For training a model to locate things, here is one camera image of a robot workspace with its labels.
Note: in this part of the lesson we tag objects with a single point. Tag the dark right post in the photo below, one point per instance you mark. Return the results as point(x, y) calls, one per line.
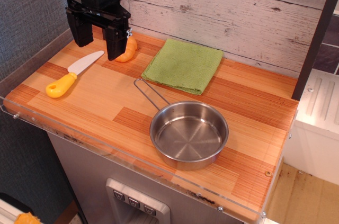
point(319, 34)

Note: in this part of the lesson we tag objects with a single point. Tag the clear acrylic guard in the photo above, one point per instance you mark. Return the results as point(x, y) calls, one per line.
point(100, 131)

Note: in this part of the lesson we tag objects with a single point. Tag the white toy sink unit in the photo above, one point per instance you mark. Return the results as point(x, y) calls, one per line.
point(312, 145)

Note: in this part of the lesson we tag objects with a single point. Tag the green towel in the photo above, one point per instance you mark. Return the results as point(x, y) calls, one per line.
point(184, 66)

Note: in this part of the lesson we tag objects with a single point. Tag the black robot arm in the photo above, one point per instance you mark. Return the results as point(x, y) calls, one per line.
point(109, 15)

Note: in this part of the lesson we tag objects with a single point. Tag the orange toy food piece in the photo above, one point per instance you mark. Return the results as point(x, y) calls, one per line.
point(27, 218)

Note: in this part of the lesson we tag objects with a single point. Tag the orange toy croissant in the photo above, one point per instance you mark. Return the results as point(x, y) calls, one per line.
point(131, 48)

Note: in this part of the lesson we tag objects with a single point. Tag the yellow handled toy knife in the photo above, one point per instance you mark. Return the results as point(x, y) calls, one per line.
point(59, 87)

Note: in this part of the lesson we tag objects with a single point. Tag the silver toy fridge cabinet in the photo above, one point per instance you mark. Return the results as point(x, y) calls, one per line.
point(108, 192)

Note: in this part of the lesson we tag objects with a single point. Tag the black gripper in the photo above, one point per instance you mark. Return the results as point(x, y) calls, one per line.
point(109, 15)

